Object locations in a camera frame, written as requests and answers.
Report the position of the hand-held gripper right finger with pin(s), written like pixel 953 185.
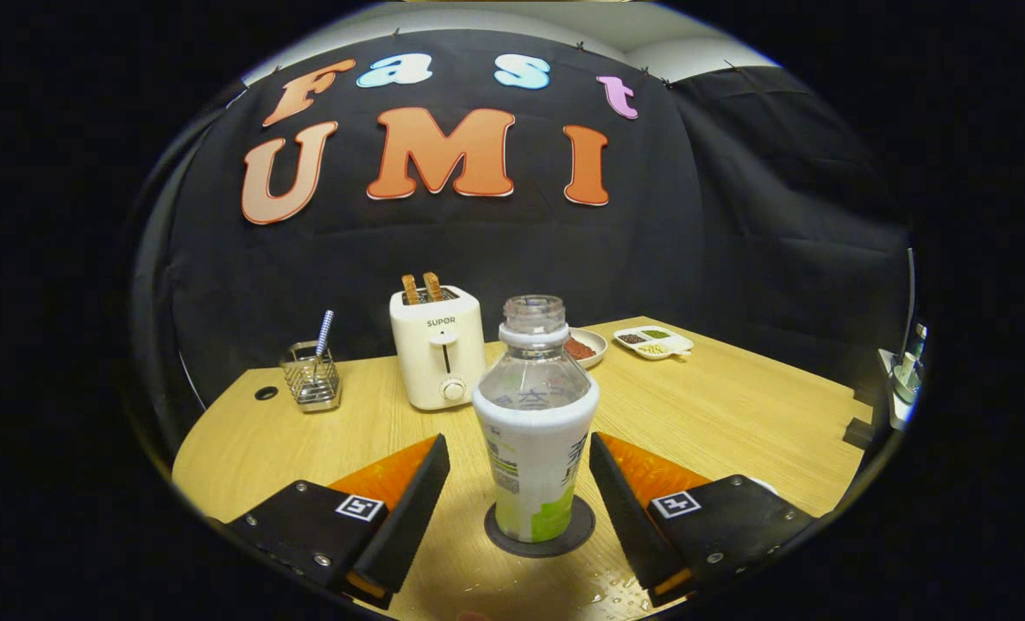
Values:
pixel 629 517

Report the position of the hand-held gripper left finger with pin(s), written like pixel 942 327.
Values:
pixel 409 517

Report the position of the dark round coaster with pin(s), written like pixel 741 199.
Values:
pixel 499 536

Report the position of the clear plastic juice bottle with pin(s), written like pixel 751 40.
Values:
pixel 534 448

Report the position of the wooden table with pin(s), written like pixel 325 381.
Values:
pixel 694 405

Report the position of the white toaster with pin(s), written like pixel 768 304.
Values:
pixel 439 354

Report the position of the round plate with red food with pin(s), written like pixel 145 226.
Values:
pixel 586 349

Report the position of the white divided dish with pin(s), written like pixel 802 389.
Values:
pixel 655 343

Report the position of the black table grommet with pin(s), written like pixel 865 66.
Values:
pixel 266 393

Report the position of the striped straw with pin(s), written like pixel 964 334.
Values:
pixel 325 328

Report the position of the brown toast slice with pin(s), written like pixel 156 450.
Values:
pixel 433 285
pixel 410 289

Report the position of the small black block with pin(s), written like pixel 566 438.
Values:
pixel 859 431

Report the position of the black backdrop cloth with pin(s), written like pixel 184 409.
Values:
pixel 737 216

